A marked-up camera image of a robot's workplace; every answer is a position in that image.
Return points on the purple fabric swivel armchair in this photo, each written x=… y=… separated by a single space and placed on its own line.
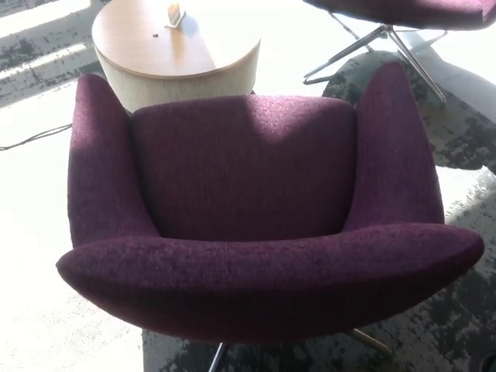
x=248 y=271

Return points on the round wooden side table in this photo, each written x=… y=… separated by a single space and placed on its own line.
x=155 y=50

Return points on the small card stand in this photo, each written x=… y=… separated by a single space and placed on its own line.
x=174 y=14

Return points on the purple chair with metal legs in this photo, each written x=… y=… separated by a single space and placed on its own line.
x=407 y=11

